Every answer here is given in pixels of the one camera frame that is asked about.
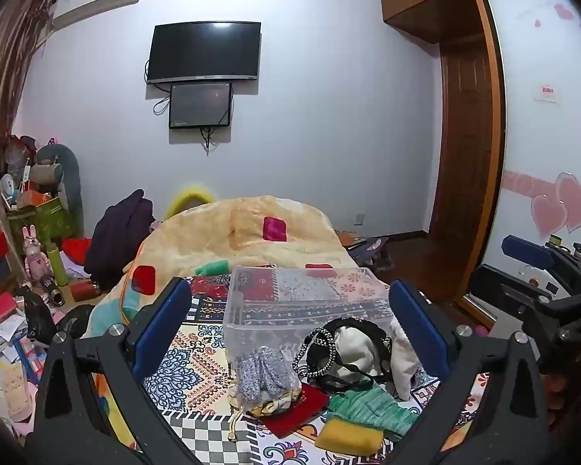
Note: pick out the red cloth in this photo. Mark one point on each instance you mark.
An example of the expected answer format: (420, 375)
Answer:
(76, 249)

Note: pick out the green knitted cloth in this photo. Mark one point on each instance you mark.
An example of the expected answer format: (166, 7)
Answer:
(373, 409)

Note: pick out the black plastic bag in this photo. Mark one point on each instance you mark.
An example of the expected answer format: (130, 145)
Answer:
(36, 317)

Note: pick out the black cylinder flashlight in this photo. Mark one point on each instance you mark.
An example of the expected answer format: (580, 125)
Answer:
(52, 291)

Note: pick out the small wall monitor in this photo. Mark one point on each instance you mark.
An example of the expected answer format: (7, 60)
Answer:
(200, 105)

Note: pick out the bags on floor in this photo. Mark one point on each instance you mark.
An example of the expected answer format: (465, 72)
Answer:
(373, 254)

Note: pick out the yellow printed cloth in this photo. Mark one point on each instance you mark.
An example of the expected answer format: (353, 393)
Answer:
(271, 406)

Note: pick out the grey long plush toy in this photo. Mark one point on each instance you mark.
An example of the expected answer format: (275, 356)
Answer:
(71, 179)

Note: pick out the yellow plush pillow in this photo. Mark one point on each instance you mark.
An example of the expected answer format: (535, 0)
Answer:
(189, 198)

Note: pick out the grey knitted socks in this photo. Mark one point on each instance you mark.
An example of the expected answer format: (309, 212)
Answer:
(264, 373)

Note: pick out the yellow patchwork blanket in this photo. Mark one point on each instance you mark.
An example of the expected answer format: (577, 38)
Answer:
(208, 237)

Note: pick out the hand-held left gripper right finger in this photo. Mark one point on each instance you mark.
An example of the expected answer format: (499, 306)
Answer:
(419, 330)

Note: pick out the pink rabbit toy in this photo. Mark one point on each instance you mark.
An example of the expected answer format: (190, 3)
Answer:
(35, 256)

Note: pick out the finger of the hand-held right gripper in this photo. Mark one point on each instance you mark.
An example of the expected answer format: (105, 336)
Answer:
(527, 251)
(503, 285)

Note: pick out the large wall television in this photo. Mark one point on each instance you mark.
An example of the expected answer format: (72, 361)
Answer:
(203, 52)

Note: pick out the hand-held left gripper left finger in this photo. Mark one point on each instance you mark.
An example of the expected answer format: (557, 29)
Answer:
(163, 325)

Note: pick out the patterned bedsheet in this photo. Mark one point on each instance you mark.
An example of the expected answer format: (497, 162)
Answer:
(193, 373)

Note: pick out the white heart-print wardrobe door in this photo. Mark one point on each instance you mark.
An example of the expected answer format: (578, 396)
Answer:
(537, 155)

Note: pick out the clear plastic storage box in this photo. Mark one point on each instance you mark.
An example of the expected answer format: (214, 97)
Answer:
(290, 300)

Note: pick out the green bottle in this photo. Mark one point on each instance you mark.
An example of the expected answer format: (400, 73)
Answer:
(58, 266)

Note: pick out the red velvet pouch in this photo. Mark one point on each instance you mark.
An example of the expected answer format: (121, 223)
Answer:
(293, 411)

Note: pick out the green cardboard box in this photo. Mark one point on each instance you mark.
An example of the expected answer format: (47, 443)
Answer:
(38, 223)

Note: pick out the wall outlet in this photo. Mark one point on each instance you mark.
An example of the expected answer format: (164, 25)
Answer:
(359, 218)

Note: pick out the white air conditioner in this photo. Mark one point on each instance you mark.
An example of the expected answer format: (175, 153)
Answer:
(94, 2)

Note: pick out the brown wooden door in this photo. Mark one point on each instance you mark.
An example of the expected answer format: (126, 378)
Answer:
(462, 155)

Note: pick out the dark purple clothing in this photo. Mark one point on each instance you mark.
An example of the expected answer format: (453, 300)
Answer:
(118, 237)

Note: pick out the pile of papers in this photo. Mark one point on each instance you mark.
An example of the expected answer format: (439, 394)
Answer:
(5, 373)

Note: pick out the striped brown curtain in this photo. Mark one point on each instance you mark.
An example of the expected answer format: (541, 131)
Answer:
(5, 82)

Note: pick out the wooden overhead cabinet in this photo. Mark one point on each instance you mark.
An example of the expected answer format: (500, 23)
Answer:
(416, 5)

